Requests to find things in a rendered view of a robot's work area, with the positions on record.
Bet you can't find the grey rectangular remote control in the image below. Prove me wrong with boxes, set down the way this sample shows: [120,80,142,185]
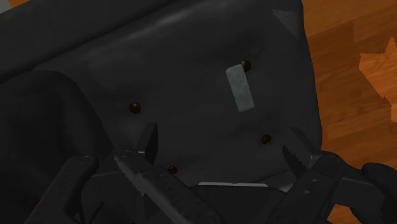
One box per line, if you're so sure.
[225,64,256,113]

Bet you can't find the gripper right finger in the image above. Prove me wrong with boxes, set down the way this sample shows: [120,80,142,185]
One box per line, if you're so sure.
[266,126,397,224]

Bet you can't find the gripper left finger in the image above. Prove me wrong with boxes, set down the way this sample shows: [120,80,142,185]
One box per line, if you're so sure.
[24,122,225,224]

